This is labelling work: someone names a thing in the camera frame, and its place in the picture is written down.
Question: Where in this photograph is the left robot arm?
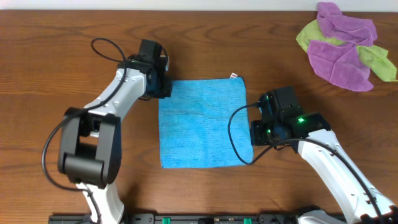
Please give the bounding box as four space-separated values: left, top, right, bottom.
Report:
58 39 172 223

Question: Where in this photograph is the blue microfiber cloth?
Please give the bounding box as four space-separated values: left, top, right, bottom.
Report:
159 77 254 169

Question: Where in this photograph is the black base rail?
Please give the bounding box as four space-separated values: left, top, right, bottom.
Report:
48 213 299 224

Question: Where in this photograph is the purple microfiber cloth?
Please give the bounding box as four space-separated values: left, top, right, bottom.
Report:
307 2 377 92

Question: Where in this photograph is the green microfiber cloth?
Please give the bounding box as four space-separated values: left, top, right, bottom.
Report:
296 20 397 82

